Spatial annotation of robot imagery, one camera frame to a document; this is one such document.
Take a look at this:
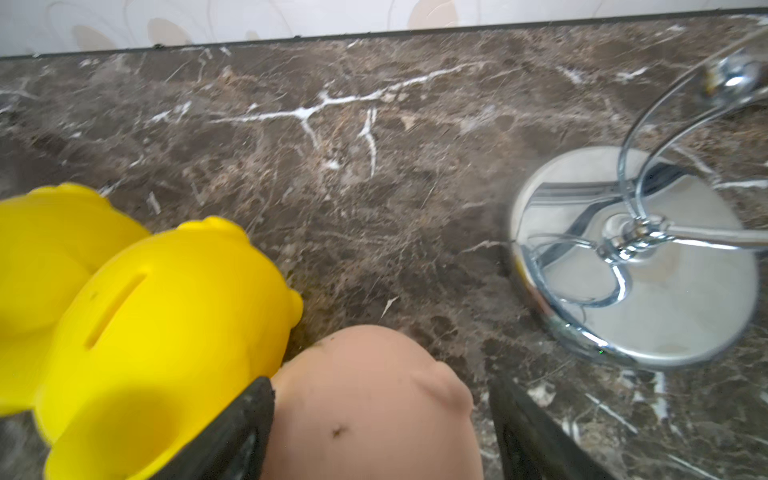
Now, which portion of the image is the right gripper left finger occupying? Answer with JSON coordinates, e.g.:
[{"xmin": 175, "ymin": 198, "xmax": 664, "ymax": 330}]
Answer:
[{"xmin": 153, "ymin": 377, "xmax": 275, "ymax": 480}]

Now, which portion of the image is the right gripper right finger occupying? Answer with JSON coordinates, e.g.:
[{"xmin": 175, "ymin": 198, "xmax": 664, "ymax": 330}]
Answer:
[{"xmin": 488, "ymin": 375, "xmax": 613, "ymax": 480}]

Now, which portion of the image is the yellow piggy bank front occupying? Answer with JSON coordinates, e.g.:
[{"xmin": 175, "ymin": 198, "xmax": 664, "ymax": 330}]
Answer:
[{"xmin": 33, "ymin": 217, "xmax": 303, "ymax": 479}]

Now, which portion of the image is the yellow piggy bank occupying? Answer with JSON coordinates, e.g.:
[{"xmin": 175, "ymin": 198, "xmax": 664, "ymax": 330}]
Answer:
[
  {"xmin": 1, "ymin": 183, "xmax": 150, "ymax": 416},
  {"xmin": 33, "ymin": 217, "xmax": 303, "ymax": 479}
]

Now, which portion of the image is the pink piggy bank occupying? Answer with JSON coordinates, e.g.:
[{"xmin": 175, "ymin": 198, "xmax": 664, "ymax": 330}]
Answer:
[{"xmin": 261, "ymin": 325, "xmax": 483, "ymax": 479}]

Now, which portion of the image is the yellow piggy bank back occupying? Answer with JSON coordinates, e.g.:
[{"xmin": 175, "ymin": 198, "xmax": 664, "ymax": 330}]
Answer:
[{"xmin": 1, "ymin": 183, "xmax": 150, "ymax": 416}]

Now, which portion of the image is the chrome wire hook stand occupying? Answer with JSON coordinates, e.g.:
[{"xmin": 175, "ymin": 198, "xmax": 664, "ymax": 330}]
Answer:
[{"xmin": 506, "ymin": 32, "xmax": 767, "ymax": 370}]

